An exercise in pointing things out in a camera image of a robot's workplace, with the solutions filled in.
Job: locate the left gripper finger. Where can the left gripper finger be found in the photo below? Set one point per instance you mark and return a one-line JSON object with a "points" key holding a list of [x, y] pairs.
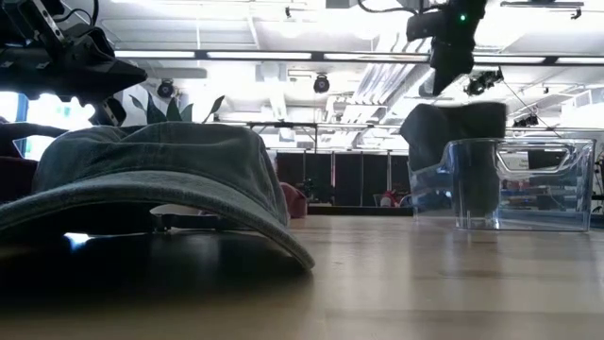
{"points": [[109, 112]]}

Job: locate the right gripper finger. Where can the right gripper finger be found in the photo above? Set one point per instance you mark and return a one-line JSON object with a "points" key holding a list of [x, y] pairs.
{"points": [[448, 63]]}

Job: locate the grey-green denim cap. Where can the grey-green denim cap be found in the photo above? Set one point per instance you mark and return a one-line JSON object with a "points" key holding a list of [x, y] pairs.
{"points": [[156, 160]]}

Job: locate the dark grey cap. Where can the dark grey cap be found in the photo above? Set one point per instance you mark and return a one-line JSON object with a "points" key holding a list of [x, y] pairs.
{"points": [[448, 137]]}

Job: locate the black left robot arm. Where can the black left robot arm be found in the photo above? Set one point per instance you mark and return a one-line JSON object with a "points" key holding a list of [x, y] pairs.
{"points": [[35, 21]]}

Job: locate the black ceiling spotlight cluster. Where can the black ceiling spotlight cluster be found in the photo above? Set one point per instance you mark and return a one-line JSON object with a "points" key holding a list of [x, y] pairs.
{"points": [[482, 81]]}

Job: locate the green leafy plant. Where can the green leafy plant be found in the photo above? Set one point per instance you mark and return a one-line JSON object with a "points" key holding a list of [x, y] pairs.
{"points": [[165, 112]]}

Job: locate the dark red rounded object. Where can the dark red rounded object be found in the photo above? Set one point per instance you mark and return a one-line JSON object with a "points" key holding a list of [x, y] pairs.
{"points": [[16, 179]]}

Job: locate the dark partition panels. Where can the dark partition panels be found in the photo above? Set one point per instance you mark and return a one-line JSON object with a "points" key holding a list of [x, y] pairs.
{"points": [[349, 177]]}

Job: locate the clear plastic bin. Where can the clear plastic bin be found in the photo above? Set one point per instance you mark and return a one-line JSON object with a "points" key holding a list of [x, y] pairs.
{"points": [[542, 198]]}

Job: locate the long ceiling light rail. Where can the long ceiling light rail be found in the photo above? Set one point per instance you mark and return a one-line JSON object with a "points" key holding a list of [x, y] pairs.
{"points": [[264, 55]]}

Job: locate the black frame background table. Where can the black frame background table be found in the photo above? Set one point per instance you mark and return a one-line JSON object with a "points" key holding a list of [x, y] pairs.
{"points": [[288, 125]]}

